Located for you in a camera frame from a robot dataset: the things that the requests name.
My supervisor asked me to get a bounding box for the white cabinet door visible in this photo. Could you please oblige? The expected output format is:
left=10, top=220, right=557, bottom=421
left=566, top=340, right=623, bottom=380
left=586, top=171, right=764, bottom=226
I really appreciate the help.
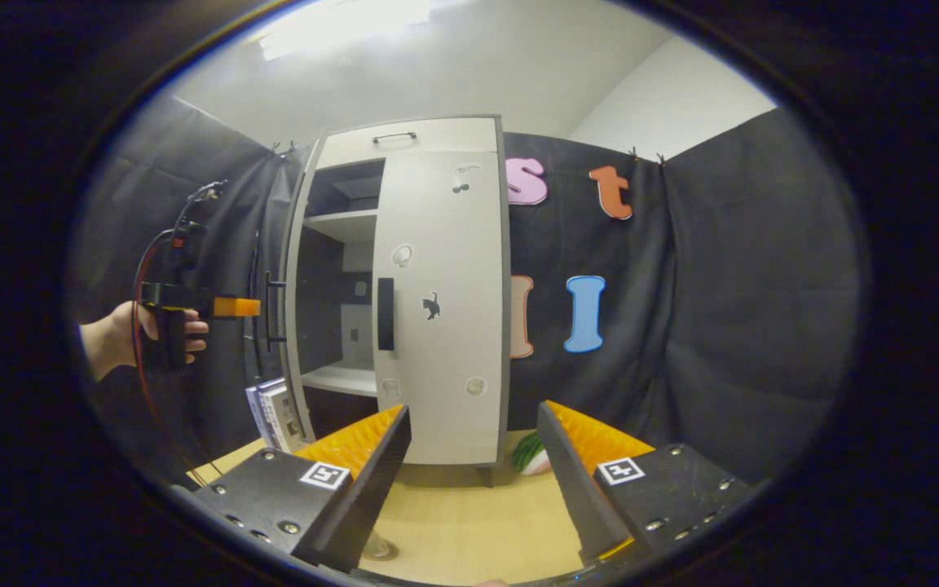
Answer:
left=372, top=149, right=511, bottom=467
left=245, top=135, right=328, bottom=445

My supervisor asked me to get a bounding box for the red gripper cable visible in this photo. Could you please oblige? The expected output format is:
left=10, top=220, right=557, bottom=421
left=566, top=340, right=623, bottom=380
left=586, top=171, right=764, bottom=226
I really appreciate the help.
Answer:
left=131, top=228, right=209, bottom=482

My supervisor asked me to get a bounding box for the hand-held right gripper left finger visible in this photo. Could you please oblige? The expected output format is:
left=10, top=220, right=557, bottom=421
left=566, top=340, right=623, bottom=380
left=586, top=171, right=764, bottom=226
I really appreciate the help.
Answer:
left=192, top=405, right=413, bottom=572

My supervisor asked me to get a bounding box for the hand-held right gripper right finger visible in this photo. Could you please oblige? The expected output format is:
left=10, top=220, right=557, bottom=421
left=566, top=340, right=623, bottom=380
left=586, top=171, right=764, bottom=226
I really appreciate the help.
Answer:
left=536, top=399, right=756, bottom=567

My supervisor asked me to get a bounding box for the watermelon slice toy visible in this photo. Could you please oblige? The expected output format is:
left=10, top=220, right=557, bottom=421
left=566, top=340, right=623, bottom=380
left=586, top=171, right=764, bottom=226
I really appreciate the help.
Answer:
left=512, top=432, right=552, bottom=476

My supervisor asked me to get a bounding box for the white cabinet drawer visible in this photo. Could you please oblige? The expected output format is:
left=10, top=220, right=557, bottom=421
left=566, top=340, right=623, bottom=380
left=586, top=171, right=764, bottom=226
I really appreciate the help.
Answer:
left=319, top=117, right=499, bottom=170

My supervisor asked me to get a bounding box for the grey white cabinet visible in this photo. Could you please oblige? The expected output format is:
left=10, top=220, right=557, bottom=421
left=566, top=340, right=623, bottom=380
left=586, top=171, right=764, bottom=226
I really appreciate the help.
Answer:
left=278, top=114, right=513, bottom=490

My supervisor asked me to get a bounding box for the black backdrop cloth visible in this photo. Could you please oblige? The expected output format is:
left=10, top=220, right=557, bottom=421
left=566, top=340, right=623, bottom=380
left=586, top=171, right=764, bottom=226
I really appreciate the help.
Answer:
left=70, top=94, right=862, bottom=490

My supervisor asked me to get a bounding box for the ceiling light panel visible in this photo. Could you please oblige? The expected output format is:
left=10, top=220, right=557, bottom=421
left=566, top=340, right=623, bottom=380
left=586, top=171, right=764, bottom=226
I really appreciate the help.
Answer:
left=258, top=0, right=431, bottom=60

